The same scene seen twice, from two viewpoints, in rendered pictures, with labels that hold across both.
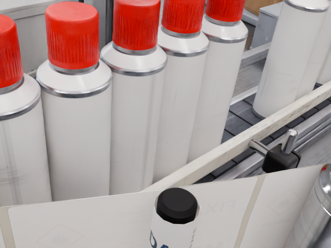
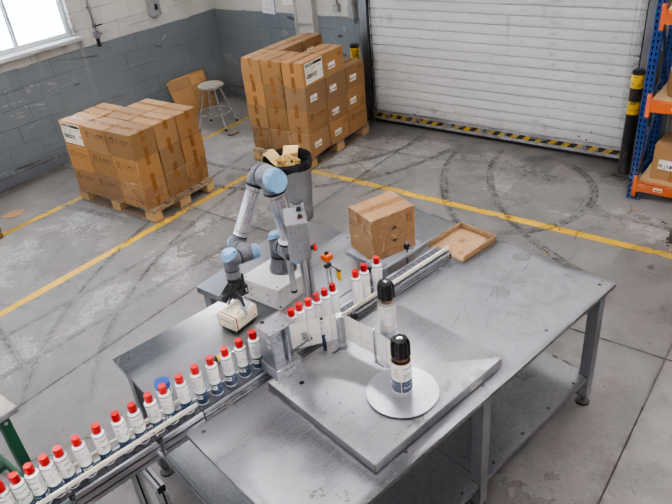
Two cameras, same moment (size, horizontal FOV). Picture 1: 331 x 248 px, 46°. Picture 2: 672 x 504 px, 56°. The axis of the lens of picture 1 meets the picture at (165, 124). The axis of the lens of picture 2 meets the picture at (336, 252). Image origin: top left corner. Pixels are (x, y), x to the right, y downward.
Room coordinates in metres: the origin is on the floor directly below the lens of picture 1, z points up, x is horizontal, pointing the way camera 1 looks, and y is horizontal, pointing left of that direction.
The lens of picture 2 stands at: (-2.17, -0.42, 2.82)
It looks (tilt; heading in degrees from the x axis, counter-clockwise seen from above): 32 degrees down; 8
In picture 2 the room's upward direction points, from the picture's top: 6 degrees counter-clockwise
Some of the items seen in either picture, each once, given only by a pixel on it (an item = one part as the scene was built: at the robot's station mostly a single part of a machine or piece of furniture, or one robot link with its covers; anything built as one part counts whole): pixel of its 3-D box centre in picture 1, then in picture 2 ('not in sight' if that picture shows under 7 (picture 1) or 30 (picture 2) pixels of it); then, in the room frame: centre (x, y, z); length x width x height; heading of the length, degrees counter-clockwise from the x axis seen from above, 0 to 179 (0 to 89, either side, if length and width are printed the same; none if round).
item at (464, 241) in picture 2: not in sight; (462, 241); (1.08, -0.72, 0.85); 0.30 x 0.26 x 0.04; 137
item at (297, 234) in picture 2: not in sight; (297, 233); (0.33, 0.09, 1.38); 0.17 x 0.10 x 0.19; 12
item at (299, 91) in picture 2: not in sight; (307, 98); (4.76, 0.66, 0.57); 1.20 x 0.85 x 1.14; 150
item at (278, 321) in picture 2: not in sight; (274, 323); (-0.02, 0.17, 1.14); 0.14 x 0.11 x 0.01; 137
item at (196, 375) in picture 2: not in sight; (198, 384); (-0.22, 0.49, 0.98); 0.05 x 0.05 x 0.20
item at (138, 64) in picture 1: (130, 114); (318, 311); (0.27, 0.03, 0.98); 0.05 x 0.05 x 0.20
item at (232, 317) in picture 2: not in sight; (237, 314); (0.39, 0.48, 0.88); 0.16 x 0.12 x 0.07; 147
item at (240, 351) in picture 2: not in sight; (241, 357); (-0.06, 0.34, 0.98); 0.05 x 0.05 x 0.20
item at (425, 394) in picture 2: not in sight; (402, 391); (-0.18, -0.36, 0.89); 0.31 x 0.31 x 0.01
